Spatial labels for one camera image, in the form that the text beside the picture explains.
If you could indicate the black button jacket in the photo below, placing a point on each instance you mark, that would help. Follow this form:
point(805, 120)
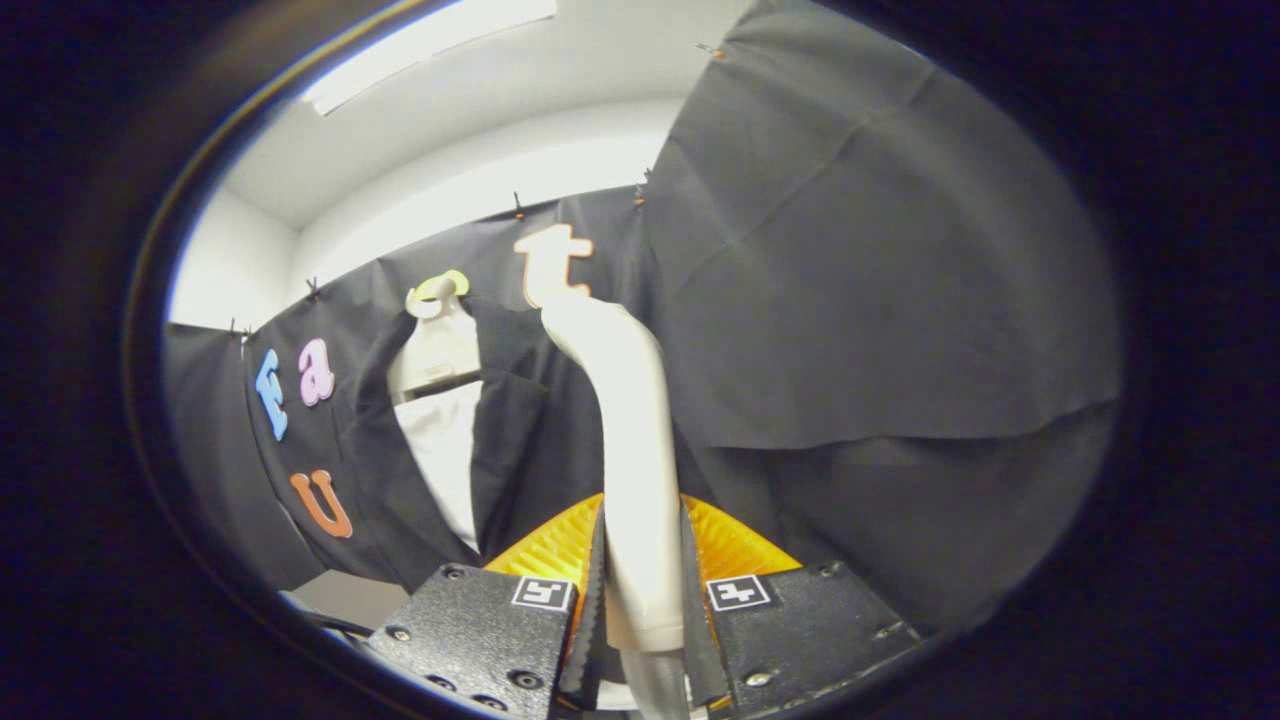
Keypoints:
point(520, 450)

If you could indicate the ceiling light panel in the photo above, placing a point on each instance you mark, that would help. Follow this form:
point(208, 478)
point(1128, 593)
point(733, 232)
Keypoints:
point(420, 50)

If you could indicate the black backdrop cloth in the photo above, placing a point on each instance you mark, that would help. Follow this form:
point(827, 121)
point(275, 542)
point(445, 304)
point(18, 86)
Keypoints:
point(880, 250)

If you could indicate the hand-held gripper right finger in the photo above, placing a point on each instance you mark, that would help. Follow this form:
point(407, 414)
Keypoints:
point(800, 630)

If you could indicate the white garment steamer head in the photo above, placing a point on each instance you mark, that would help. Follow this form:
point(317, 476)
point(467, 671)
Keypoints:
point(640, 480)

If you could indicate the grey cabinet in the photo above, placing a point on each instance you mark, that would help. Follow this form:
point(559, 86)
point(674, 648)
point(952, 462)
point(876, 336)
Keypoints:
point(350, 598)

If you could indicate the white dress form mannequin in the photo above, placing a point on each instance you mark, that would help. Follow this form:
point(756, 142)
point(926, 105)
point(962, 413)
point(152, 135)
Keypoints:
point(440, 350)

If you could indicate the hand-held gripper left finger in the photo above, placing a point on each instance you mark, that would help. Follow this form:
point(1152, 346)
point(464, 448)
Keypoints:
point(480, 630)

